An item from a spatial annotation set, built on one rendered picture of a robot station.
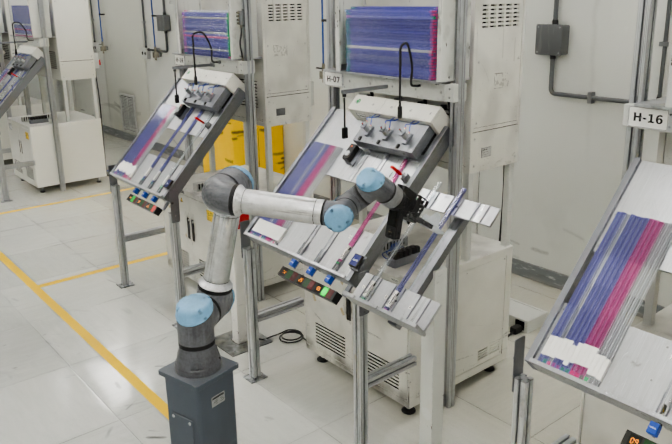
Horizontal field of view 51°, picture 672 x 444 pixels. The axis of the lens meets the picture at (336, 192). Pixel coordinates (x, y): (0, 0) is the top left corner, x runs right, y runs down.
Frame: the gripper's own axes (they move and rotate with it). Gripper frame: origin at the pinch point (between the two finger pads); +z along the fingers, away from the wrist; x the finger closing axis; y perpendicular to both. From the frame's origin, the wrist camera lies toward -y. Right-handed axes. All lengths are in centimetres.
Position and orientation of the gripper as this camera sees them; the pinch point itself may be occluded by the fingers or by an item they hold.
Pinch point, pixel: (425, 229)
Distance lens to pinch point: 233.4
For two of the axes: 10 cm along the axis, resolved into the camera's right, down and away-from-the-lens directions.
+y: 4.5, -8.8, 1.5
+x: -6.4, -2.0, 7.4
